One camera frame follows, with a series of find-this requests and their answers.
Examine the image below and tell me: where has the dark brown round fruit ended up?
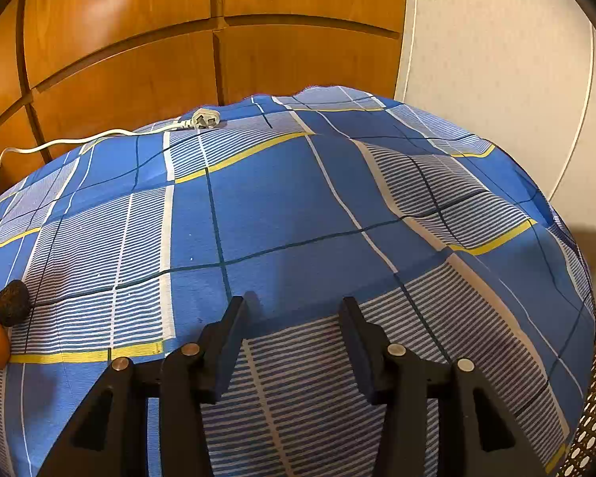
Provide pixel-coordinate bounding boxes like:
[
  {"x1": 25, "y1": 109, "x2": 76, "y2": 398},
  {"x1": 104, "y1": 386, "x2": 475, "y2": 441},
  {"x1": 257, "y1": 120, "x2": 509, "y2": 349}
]
[{"x1": 0, "y1": 280, "x2": 33, "y2": 328}]

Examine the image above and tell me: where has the blue plaid tablecloth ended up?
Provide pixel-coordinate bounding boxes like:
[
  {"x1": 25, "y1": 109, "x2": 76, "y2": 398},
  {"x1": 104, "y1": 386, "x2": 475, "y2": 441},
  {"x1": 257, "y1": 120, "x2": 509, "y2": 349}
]
[{"x1": 0, "y1": 86, "x2": 596, "y2": 476}]

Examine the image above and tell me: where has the white power cord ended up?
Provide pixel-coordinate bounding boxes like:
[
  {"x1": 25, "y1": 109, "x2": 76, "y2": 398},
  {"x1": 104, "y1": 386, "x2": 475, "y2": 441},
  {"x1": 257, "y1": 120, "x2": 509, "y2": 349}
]
[{"x1": 0, "y1": 107, "x2": 223, "y2": 237}]

